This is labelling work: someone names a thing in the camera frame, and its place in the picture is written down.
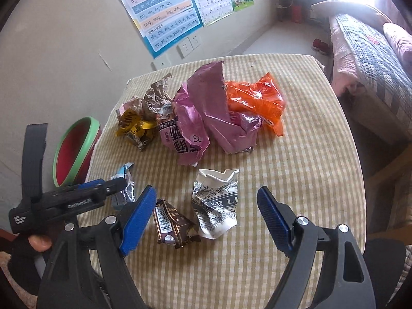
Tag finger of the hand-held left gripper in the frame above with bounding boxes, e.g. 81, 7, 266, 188
75, 178, 106, 191
93, 177, 127, 201

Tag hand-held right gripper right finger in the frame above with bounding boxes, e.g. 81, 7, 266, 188
256, 186, 377, 309

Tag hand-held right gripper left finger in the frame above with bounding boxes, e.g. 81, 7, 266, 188
36, 185, 157, 309

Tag blue silver wrapper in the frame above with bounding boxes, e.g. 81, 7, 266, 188
110, 162, 137, 210

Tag brown snack wrapper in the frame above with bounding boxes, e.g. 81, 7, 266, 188
154, 199, 201, 249

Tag green-rimmed red bin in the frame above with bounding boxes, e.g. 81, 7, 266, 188
52, 117, 104, 188

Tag white paper cup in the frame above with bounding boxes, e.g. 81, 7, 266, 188
191, 168, 240, 240

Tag brown paper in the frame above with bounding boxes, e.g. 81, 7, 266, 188
143, 72, 176, 126

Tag orange snack bag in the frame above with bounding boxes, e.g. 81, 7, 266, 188
224, 72, 287, 137

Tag person's left hand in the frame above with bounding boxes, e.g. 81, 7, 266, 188
27, 234, 54, 253

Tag beige checked tablecloth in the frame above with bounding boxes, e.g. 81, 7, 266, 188
79, 54, 367, 309

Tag yellow snack wrapper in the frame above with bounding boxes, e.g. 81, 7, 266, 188
116, 109, 157, 152

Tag purple plastic bag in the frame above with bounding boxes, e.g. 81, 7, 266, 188
157, 61, 263, 167

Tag bed with checked blanket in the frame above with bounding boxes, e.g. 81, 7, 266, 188
328, 13, 412, 149

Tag pink pillow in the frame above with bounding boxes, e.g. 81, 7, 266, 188
383, 22, 412, 59

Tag tan pillow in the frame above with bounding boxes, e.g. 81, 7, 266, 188
311, 0, 383, 23

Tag white wall outlet plate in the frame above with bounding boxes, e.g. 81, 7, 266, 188
153, 55, 171, 70

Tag blue-bordered letter wall poster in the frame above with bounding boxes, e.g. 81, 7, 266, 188
106, 0, 204, 59

